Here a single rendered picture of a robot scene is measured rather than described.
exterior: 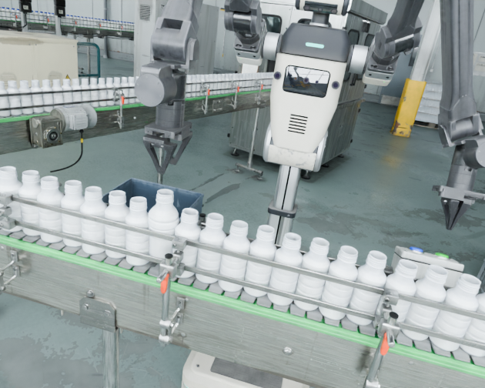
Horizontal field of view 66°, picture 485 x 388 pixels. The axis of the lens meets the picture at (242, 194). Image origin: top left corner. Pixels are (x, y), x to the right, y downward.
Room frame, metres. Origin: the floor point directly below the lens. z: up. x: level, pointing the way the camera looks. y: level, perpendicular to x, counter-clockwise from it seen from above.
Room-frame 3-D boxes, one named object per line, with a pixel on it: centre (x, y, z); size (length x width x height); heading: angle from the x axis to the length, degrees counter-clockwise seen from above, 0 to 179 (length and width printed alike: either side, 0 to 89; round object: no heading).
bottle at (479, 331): (0.63, -0.53, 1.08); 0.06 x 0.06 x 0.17
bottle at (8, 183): (0.84, 0.58, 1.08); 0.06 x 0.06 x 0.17
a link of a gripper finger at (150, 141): (0.75, 0.17, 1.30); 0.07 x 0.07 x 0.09; 79
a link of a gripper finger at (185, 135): (0.78, 0.17, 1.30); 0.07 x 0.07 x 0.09; 79
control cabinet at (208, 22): (7.69, 1.34, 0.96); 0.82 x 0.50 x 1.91; 151
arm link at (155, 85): (0.72, 0.18, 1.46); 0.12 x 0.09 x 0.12; 170
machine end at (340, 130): (5.20, -0.60, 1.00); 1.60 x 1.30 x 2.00; 151
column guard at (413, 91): (7.88, -3.07, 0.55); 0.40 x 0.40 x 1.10; 79
